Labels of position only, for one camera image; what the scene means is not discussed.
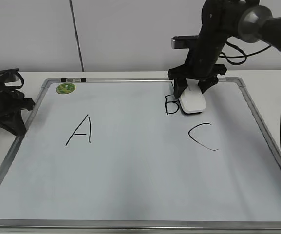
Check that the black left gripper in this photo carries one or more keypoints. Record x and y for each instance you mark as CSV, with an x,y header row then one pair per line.
x,y
10,83

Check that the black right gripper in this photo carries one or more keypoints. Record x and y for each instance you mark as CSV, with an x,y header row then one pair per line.
x,y
201,60

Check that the white whiteboard eraser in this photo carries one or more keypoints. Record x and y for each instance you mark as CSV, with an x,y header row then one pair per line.
x,y
192,100

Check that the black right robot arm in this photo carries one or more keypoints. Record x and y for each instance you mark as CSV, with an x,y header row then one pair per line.
x,y
246,20

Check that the round green magnet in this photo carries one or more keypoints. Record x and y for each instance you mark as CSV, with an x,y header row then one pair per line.
x,y
65,88

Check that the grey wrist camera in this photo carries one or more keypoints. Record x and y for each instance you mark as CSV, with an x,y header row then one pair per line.
x,y
184,42

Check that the black clip on frame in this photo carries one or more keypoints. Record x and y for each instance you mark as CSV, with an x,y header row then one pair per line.
x,y
71,80

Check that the white board with grey frame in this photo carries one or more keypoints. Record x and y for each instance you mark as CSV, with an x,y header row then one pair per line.
x,y
120,155

